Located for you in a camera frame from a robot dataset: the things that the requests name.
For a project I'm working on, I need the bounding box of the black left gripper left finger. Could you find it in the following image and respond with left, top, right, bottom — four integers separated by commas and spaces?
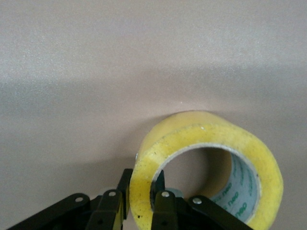
7, 169, 134, 230

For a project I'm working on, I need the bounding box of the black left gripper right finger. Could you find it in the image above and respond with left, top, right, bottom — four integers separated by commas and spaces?
150, 170, 255, 230

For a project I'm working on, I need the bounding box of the yellow packing tape roll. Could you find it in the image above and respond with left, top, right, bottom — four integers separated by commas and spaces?
129, 110, 284, 230

